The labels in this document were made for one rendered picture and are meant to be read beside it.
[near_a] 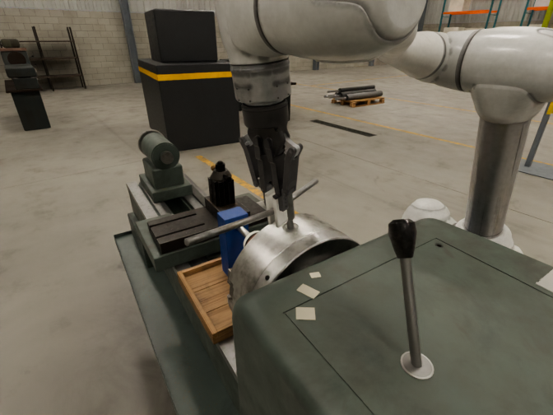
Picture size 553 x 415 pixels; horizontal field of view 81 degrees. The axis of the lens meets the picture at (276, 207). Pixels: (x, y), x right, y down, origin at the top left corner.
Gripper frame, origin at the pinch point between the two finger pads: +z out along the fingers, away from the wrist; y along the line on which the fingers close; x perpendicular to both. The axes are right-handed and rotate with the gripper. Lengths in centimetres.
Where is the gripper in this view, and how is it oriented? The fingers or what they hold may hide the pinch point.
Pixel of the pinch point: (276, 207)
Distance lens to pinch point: 62.2
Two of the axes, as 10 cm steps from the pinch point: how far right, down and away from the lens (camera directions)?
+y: 7.5, 2.8, -6.0
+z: 1.0, 8.5, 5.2
